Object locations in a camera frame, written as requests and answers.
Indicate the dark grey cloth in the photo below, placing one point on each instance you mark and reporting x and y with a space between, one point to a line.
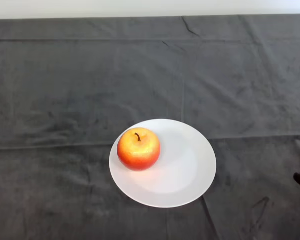
114 75

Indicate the red yellow apple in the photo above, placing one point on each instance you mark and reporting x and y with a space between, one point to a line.
138 151

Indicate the white round plate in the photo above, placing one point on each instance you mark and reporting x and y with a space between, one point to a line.
179 170

